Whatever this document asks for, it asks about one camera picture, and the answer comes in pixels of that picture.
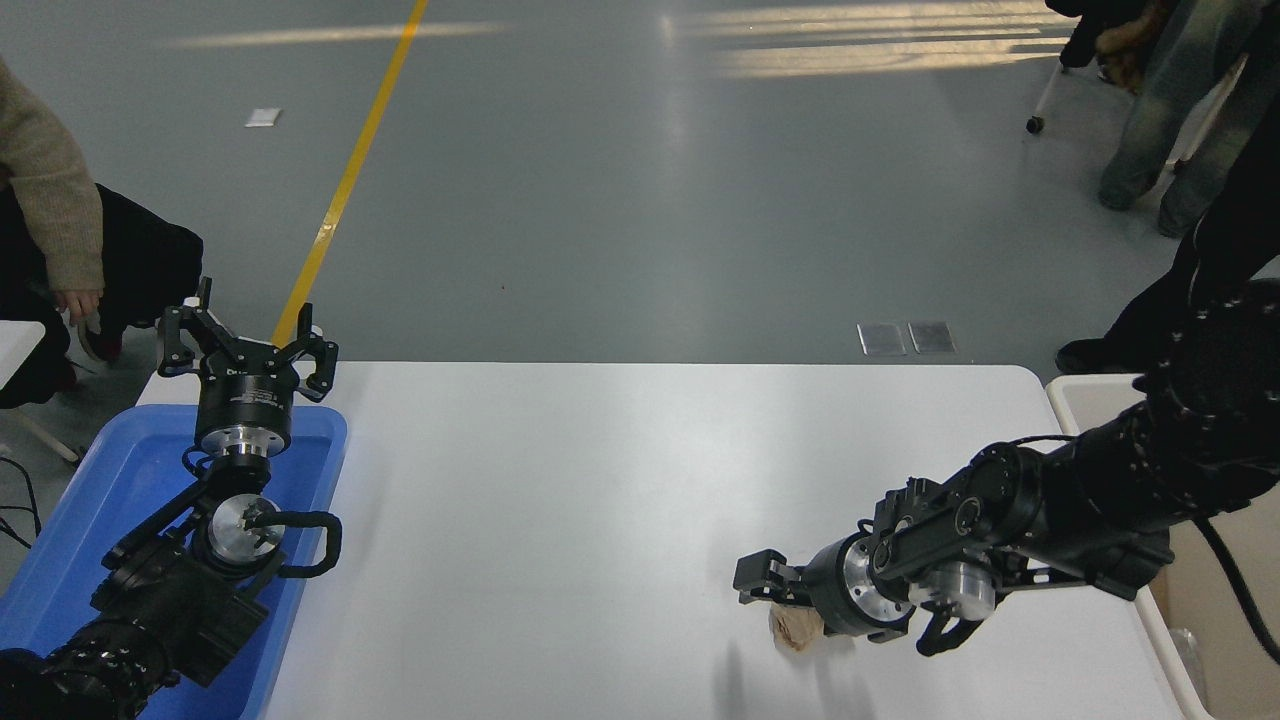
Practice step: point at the silver floor plate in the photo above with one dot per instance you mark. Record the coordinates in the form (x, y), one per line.
(932, 338)
(881, 340)

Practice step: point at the seated person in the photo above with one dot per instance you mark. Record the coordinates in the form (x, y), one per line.
(45, 190)

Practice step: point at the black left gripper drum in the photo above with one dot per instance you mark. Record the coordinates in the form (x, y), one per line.
(246, 392)

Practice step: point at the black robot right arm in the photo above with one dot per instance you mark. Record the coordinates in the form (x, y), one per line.
(1080, 500)

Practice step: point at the white stand leg with wheel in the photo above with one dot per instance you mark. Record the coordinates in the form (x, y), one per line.
(1042, 98)

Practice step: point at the large pale bin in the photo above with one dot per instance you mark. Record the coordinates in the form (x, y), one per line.
(1200, 620)

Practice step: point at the clear plastic scrap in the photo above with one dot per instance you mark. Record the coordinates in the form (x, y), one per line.
(1188, 660)

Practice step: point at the standing person in jeans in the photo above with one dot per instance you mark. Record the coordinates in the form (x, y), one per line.
(1150, 110)

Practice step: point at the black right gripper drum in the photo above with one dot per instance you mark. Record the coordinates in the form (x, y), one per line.
(828, 590)

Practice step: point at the person's hand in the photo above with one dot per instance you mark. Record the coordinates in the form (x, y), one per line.
(78, 303)

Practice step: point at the blue plastic tray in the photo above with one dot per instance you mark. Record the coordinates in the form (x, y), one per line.
(90, 500)

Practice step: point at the tan paper ball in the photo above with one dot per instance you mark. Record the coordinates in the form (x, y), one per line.
(797, 630)

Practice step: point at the standing person in black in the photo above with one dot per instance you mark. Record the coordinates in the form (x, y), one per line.
(1200, 260)

